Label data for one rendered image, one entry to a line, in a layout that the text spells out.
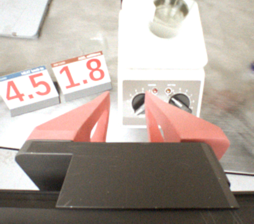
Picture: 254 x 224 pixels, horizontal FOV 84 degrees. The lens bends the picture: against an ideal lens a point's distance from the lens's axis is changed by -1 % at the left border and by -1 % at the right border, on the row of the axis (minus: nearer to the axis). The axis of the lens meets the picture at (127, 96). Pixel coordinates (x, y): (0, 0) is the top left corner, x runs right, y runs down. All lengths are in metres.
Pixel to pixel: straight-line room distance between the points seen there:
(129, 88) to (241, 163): 0.23
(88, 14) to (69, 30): 0.06
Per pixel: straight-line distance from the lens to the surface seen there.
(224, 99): 0.33
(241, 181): 0.33
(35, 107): 0.31
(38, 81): 0.29
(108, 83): 0.28
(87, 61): 0.27
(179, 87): 0.23
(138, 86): 0.21
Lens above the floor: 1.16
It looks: 74 degrees down
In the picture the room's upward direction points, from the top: 3 degrees clockwise
